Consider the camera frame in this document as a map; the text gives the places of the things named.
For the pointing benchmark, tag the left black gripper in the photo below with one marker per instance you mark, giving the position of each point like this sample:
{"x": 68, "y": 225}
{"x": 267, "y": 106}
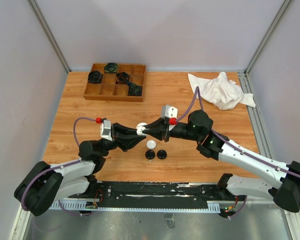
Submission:
{"x": 125, "y": 138}

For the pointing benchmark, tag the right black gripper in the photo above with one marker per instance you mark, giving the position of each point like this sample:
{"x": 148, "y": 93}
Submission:
{"x": 158, "y": 129}

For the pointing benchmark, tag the white round case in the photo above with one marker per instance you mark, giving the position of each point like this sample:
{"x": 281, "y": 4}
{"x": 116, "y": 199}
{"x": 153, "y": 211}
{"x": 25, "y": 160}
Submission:
{"x": 151, "y": 144}
{"x": 140, "y": 127}

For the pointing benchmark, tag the black earbud charging case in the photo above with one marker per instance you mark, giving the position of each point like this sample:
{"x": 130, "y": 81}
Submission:
{"x": 161, "y": 154}

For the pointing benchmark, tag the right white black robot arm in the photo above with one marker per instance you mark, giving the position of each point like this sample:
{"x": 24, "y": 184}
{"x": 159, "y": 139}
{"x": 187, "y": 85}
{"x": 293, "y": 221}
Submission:
{"x": 276, "y": 181}

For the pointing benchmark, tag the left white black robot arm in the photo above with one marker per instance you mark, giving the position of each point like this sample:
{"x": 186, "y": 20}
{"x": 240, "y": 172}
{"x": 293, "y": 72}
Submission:
{"x": 47, "y": 183}

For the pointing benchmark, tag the dark rolled fabric bottom right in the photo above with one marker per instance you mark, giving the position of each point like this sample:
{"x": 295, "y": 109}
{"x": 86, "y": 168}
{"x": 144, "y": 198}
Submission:
{"x": 134, "y": 89}

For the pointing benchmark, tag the dark rolled fabric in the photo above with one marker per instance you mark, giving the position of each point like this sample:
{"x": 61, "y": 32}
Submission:
{"x": 95, "y": 77}
{"x": 111, "y": 68}
{"x": 134, "y": 89}
{"x": 122, "y": 78}

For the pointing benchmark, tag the dark rolled fabric middle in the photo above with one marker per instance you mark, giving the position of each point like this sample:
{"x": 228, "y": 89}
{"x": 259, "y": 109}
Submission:
{"x": 122, "y": 78}

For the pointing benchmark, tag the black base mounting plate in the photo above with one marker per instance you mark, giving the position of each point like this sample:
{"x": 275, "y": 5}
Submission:
{"x": 104, "y": 190}

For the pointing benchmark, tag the dark rolled fabric far left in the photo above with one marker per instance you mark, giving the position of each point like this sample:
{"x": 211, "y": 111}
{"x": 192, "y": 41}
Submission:
{"x": 95, "y": 77}

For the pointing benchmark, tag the dark rolled fabric top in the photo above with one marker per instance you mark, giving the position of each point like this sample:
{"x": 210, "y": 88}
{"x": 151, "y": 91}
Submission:
{"x": 111, "y": 68}

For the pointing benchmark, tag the white crumpled cloth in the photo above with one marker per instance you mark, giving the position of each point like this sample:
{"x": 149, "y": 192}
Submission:
{"x": 222, "y": 92}

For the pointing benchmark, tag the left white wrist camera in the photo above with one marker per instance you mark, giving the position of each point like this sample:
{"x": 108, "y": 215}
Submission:
{"x": 105, "y": 128}

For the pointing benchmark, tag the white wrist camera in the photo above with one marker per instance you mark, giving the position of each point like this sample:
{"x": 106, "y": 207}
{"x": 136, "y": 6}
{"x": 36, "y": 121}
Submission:
{"x": 105, "y": 128}
{"x": 169, "y": 115}

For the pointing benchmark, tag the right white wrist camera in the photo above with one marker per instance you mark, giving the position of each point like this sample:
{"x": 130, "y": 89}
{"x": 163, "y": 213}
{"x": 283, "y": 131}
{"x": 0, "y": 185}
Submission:
{"x": 169, "y": 115}

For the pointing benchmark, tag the white slotted cable duct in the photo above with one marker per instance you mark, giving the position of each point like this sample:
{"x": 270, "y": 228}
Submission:
{"x": 189, "y": 205}

